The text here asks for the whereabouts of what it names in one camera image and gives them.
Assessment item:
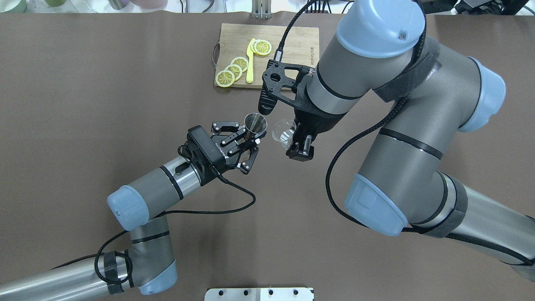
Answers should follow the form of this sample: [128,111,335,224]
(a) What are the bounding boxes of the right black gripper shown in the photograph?
[286,108,345,162]

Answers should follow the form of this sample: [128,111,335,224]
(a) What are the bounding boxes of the clear glass measuring cup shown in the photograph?
[272,119,296,150]

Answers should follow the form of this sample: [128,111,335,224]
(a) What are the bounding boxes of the aluminium frame post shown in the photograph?
[252,0,273,19]

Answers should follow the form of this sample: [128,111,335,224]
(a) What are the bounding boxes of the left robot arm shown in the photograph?
[1,122,266,301]

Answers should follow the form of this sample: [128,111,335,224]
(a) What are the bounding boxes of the wooden cutting board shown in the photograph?
[215,23,320,88]

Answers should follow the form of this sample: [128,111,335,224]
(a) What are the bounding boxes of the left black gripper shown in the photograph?
[184,121,260,186]

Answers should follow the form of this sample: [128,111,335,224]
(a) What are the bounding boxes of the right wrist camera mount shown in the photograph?
[258,59,317,115]

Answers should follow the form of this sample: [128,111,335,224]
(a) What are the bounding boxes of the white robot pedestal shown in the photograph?
[204,287,315,301]

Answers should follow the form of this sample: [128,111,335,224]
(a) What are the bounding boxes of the front lemon slice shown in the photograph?
[215,70,235,88]

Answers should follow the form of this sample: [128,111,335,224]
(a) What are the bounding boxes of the yellow plastic knife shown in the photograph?
[246,38,256,84]

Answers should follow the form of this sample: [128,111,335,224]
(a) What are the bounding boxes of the middle lemon slice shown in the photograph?
[225,56,249,81]

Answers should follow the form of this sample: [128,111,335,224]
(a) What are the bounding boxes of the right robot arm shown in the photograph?
[293,0,534,281]

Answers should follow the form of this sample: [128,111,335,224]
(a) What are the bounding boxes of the steel shaker cup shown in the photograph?
[244,113,267,140]

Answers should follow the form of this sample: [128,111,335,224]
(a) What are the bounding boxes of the far lemon slice pair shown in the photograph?
[249,39,273,56]

